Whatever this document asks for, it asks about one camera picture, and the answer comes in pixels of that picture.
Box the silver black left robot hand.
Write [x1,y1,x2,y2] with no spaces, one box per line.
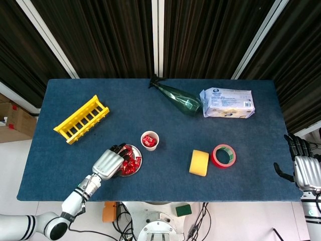
[91,142,133,181]

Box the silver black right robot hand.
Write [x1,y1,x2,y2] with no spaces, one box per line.
[273,134,321,193]

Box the metal bowl of red candies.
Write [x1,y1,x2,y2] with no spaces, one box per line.
[114,144,143,177]

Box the white paper cup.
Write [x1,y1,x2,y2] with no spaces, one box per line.
[140,131,160,152]

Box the orange box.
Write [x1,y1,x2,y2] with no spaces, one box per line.
[102,201,118,223]

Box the yellow plastic tube rack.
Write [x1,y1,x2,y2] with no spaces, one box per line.
[53,94,111,145]

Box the black angled bar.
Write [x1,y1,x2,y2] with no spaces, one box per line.
[272,227,285,241]

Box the white silver robot torso base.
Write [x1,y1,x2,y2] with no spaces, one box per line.
[122,200,194,241]

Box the blue table cloth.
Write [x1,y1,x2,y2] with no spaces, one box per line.
[17,78,303,203]

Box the green rectangular pad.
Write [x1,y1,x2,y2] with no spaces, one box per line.
[175,204,193,217]

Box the yellow sponge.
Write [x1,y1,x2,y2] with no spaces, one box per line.
[188,149,210,178]

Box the red tape roll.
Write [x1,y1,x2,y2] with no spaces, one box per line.
[210,144,237,168]

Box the cardboard box with red tape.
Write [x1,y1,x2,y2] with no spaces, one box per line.
[5,102,38,138]

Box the green plastic bottle black cap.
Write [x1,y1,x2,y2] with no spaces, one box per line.
[148,74,203,117]

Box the plain brown cardboard box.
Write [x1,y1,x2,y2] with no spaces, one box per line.
[0,124,32,144]

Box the white blue wet wipes pack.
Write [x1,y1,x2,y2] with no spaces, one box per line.
[199,87,256,119]

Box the black pleated curtain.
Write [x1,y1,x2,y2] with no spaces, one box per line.
[30,0,154,79]
[163,0,276,80]
[0,0,72,107]
[239,0,321,134]

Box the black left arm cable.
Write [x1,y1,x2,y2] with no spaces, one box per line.
[67,198,118,240]

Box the black floor cable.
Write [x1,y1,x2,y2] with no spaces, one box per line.
[186,202,211,241]
[112,202,137,241]

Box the white frame post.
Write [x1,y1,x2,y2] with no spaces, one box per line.
[151,0,165,79]
[0,80,42,116]
[230,0,290,80]
[15,0,80,79]

